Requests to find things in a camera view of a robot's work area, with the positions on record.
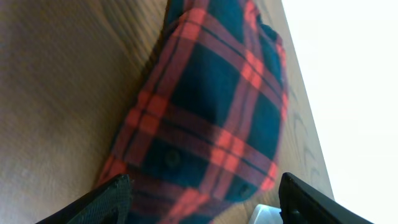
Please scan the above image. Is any clear plastic storage bin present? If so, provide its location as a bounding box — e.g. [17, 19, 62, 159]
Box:
[248, 204, 283, 224]

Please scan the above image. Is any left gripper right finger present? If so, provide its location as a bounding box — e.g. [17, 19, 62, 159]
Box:
[279, 172, 371, 224]

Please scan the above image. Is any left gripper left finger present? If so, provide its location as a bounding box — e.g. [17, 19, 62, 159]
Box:
[37, 174, 132, 224]

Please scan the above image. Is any red navy plaid shirt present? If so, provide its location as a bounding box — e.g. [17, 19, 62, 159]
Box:
[99, 0, 288, 223]

